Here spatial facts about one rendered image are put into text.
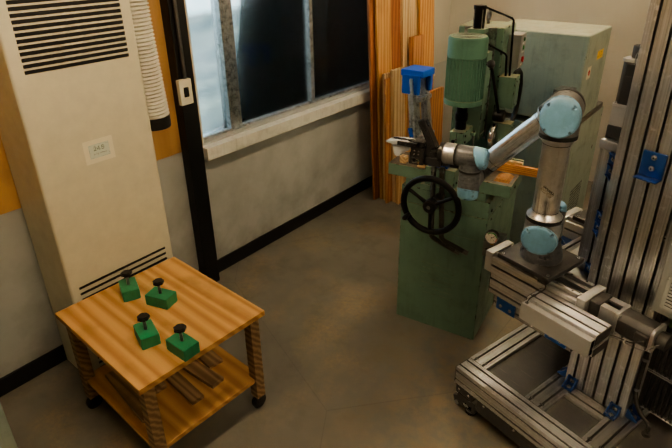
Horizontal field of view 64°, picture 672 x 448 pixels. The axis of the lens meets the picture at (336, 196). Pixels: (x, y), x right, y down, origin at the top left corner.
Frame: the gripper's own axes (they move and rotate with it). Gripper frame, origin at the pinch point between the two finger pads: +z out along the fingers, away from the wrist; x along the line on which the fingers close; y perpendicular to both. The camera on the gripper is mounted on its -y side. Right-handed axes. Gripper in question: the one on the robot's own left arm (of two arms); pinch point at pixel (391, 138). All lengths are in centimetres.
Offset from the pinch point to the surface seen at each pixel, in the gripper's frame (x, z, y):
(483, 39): 62, -14, -35
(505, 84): 85, -22, -15
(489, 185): 57, -27, 28
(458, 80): 60, -6, -17
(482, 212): 59, -25, 42
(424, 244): 63, 2, 66
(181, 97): 25, 125, 1
